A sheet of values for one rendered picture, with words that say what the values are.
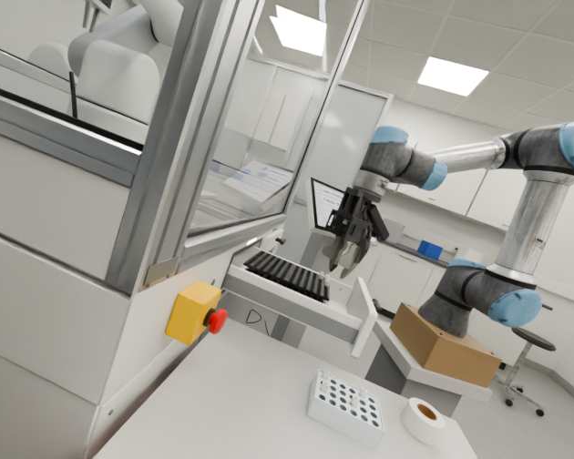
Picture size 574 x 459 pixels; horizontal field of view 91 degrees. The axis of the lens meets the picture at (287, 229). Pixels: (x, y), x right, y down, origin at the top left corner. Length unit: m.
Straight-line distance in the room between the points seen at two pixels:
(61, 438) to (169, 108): 0.41
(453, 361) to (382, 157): 0.64
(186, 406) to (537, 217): 0.88
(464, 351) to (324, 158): 1.81
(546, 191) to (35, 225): 1.01
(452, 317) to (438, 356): 0.13
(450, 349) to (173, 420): 0.76
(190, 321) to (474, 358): 0.84
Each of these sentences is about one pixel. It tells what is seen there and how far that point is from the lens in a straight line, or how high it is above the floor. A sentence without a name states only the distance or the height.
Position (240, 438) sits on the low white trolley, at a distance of 0.50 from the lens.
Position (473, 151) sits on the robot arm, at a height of 1.38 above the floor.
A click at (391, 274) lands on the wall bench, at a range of 3.76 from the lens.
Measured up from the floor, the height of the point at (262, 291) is 0.87.
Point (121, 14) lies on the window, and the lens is 0.40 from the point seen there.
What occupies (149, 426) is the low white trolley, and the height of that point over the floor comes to 0.76.
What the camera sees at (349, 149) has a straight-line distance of 2.44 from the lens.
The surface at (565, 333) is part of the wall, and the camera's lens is 5.35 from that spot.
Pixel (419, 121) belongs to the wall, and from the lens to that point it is 4.62.
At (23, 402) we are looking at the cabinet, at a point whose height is 0.75.
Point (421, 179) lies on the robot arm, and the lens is 0.73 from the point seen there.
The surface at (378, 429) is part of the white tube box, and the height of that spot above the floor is 0.80.
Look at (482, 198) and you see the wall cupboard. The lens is 4.28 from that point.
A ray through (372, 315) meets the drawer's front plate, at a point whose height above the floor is 0.92.
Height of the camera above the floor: 1.11
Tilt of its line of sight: 9 degrees down
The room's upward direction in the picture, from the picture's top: 21 degrees clockwise
